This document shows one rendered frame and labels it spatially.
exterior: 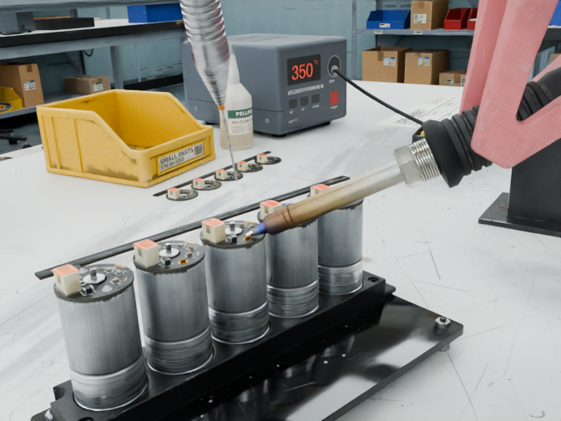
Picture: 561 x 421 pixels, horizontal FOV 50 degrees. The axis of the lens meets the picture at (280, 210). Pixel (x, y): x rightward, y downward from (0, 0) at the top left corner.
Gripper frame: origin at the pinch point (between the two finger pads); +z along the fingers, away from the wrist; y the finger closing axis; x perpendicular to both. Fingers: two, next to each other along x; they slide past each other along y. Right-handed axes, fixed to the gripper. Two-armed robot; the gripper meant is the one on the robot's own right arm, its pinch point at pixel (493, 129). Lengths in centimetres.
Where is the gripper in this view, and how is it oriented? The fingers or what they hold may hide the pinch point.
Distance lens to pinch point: 21.7
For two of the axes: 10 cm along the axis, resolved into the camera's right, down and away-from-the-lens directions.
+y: -0.7, 3.5, -9.3
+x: 8.8, 4.7, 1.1
